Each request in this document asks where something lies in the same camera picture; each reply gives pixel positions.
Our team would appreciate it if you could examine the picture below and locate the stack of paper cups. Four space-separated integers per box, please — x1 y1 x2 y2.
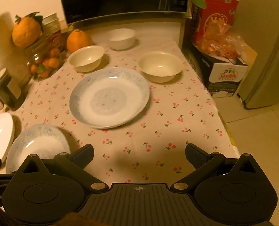
42 13 61 34

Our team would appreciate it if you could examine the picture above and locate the red cardboard box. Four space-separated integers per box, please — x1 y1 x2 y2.
191 0 239 47

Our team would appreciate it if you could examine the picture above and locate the plastic bag of oranges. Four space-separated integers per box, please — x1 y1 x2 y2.
196 25 248 62

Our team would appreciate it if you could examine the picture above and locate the white plate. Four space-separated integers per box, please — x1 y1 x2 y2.
0 112 15 164

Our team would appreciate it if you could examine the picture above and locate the large orange with leaves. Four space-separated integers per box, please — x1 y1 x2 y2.
12 12 43 48

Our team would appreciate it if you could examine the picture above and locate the glass jar of small oranges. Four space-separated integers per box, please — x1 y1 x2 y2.
26 32 67 82

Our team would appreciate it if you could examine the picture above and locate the cream bowl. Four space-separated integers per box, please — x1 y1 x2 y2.
67 45 105 73
138 51 183 83

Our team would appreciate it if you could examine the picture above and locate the glass canister of dark tea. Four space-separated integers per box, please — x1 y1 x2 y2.
0 68 23 110

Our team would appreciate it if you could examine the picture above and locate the large blue-rimmed plate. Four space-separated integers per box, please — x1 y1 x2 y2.
6 124 71 174
69 67 150 129

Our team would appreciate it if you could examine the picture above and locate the cherry print tablecloth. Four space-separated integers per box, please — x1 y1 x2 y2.
0 38 236 186

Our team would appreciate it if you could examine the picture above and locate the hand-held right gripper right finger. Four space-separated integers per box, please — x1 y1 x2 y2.
174 143 262 192

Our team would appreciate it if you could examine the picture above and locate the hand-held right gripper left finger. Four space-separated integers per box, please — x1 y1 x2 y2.
19 145 108 192

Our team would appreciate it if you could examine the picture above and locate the black and white carton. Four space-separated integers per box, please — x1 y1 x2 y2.
189 45 258 98

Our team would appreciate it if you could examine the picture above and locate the white bowl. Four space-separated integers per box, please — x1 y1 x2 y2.
107 28 136 50

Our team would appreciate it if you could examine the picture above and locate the silver refrigerator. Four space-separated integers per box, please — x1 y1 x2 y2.
234 0 279 110

